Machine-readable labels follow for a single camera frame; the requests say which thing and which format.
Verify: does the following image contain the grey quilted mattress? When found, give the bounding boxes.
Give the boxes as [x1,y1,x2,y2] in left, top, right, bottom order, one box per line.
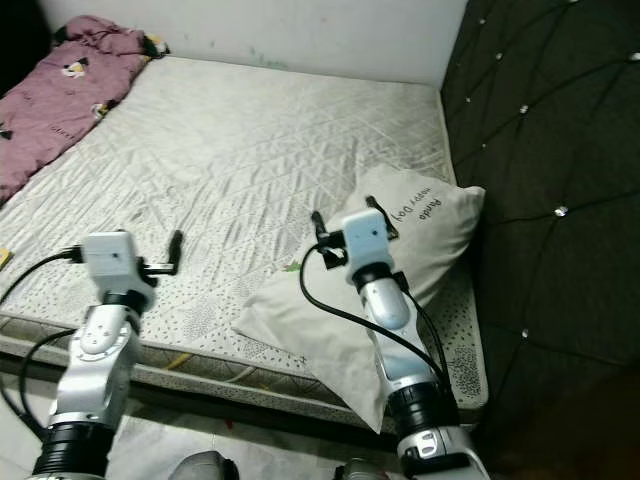
[0,55,491,438]

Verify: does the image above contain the dark tufted headboard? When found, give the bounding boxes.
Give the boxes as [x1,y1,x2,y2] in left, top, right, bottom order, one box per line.
[438,0,640,480]

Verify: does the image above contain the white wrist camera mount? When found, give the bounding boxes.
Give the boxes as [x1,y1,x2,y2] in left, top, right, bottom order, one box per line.
[79,231,141,295]
[341,207,397,283]

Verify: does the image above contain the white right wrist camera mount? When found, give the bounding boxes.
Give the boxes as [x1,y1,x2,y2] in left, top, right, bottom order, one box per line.
[341,207,397,283]

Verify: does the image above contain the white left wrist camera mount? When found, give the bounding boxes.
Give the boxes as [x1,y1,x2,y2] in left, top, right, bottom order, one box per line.
[79,231,141,295]

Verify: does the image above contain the silver robot right leg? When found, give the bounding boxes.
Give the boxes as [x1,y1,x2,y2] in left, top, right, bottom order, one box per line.
[333,458,403,480]

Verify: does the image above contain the off-white printed pillow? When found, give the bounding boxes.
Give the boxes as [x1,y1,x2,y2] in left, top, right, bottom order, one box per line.
[231,164,487,434]

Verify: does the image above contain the dark bed frame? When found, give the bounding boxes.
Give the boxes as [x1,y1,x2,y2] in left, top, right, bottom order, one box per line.
[0,345,411,451]

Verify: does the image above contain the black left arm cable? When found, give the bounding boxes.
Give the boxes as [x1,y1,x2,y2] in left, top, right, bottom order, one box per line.
[0,248,83,446]

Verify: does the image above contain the silver robot left leg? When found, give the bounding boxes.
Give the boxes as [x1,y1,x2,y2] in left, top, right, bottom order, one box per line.
[163,450,243,480]

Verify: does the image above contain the silver robot leg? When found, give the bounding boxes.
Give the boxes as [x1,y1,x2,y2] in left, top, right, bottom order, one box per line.
[163,450,243,480]
[333,458,403,480]

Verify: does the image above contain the pink cartoon print blanket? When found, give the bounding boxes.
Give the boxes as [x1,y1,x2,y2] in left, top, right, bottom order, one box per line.
[0,14,173,203]

